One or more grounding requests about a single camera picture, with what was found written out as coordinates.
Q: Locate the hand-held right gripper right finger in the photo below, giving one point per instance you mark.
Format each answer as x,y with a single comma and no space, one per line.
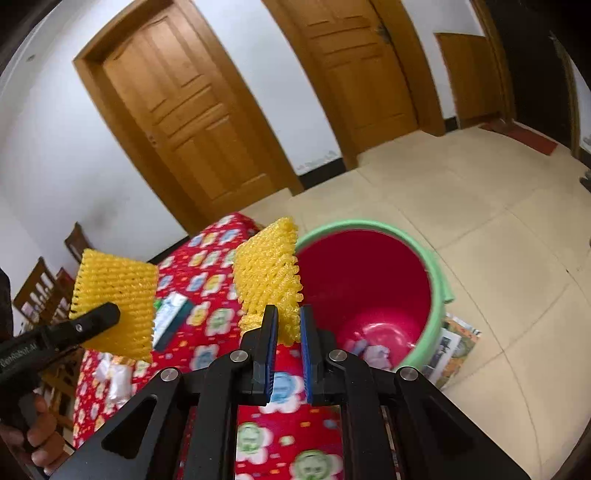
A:
307,357

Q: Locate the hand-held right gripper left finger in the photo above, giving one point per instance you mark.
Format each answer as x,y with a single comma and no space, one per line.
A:
272,353

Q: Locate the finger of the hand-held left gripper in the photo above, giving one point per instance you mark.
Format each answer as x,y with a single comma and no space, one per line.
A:
99,316

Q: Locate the yellow foam fruit net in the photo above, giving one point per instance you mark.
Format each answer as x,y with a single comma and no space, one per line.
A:
115,286
268,267

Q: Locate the white paper ball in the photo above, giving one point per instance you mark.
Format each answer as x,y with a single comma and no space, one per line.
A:
121,385
102,369

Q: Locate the red bucket with green rim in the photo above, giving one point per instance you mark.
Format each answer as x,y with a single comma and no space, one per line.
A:
369,277

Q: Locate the person's left hand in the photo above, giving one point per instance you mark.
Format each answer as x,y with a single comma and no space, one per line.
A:
46,438

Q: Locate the brown wooden chair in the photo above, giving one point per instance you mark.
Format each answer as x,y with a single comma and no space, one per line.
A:
78,242
41,290

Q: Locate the white wrapper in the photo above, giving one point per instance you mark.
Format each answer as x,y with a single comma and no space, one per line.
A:
376,353

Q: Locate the small teal and white box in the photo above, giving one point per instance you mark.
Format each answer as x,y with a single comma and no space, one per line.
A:
173,314

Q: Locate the red printed flower blanket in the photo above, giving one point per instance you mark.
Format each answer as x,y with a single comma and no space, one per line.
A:
207,258

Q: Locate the printed magazine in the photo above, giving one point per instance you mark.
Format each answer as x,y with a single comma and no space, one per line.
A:
455,346

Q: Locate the wooden panel door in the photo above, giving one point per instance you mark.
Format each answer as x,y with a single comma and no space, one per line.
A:
355,69
184,106

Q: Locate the red door mat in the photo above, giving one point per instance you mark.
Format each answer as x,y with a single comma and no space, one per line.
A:
521,136

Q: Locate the low wooden door panel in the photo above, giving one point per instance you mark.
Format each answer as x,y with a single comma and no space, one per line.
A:
466,78

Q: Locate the dark object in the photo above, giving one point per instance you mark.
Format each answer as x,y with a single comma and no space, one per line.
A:
586,181

